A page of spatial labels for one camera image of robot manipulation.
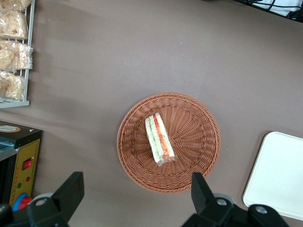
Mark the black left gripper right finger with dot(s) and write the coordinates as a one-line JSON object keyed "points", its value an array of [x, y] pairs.
{"points": [[208, 208]]}

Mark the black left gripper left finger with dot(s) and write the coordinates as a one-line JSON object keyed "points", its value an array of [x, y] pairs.
{"points": [[68, 196]]}

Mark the plastic-wrapped triangle sandwich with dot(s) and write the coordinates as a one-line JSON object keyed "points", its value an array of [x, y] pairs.
{"points": [[159, 139]]}

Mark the cream plastic tray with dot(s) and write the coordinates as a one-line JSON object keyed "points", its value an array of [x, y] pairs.
{"points": [[277, 172]]}

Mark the round brown wicker basket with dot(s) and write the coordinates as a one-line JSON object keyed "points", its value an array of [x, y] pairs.
{"points": [[189, 132]]}

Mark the black and yellow machine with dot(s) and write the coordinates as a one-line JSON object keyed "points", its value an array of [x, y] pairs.
{"points": [[26, 153]]}

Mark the clear bag of puffed snacks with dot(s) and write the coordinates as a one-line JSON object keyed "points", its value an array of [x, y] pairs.
{"points": [[16, 4], [5, 55], [13, 86], [13, 24], [22, 56]]}

